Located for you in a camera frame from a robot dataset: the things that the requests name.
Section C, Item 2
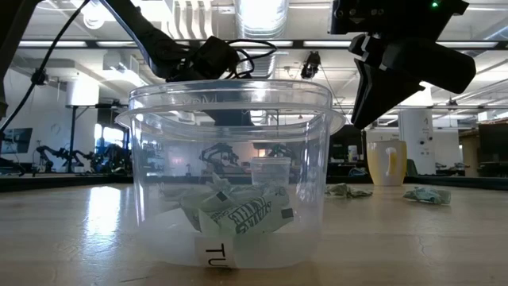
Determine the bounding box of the long black arm cable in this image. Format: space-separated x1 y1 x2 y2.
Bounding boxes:
0 0 92 134

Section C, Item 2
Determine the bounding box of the clear plastic container white label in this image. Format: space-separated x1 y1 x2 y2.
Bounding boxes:
114 79 347 270

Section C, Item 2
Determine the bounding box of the wooden cabinet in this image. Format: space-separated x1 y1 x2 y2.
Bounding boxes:
459 129 481 179

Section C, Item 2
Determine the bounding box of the green stevia sweetener packet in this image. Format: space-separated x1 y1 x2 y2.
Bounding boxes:
206 173 239 195
179 190 223 232
325 183 374 199
198 189 295 238
402 186 452 206

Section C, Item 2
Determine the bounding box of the dark screen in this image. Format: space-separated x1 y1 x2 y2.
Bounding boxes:
478 122 508 178

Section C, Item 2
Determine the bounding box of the black cabinet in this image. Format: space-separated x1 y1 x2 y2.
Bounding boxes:
329 125 367 176

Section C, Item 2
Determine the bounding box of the black ceiling-mounted camera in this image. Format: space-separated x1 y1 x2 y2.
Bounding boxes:
300 50 321 80
30 68 49 87

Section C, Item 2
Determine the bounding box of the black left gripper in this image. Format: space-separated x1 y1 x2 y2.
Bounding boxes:
166 35 255 127

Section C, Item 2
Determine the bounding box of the silver ventilation duct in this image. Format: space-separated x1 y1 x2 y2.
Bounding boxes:
233 0 291 80

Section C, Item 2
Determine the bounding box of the dark wall monitor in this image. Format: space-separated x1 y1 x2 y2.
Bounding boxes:
1 127 34 155

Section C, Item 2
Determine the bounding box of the white round pillar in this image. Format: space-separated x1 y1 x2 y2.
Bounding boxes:
65 77 100 107
398 85 437 176

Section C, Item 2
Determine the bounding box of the looped black gripper cable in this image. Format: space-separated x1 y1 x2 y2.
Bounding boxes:
225 38 279 79

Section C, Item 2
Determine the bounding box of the overhead light bar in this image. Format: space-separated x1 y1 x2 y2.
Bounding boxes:
17 38 508 51

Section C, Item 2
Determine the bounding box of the black equipment stand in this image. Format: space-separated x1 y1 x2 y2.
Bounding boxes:
65 103 120 174

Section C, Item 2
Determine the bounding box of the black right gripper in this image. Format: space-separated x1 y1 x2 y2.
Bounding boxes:
328 0 476 130

